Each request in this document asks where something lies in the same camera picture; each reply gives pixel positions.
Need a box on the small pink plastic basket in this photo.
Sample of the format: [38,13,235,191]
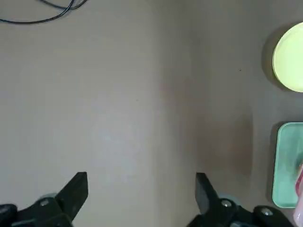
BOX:
[293,163,303,225]

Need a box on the black table cable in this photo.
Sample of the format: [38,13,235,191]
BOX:
[0,0,74,24]
[40,0,89,10]

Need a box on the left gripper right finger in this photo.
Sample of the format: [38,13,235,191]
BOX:
[187,172,295,227]

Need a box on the yellow round plate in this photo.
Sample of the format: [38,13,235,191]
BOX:
[272,22,303,93]

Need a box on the green rectangular tray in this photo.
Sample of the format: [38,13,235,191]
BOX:
[271,122,303,209]

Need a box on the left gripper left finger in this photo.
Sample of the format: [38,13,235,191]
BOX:
[0,172,89,227]

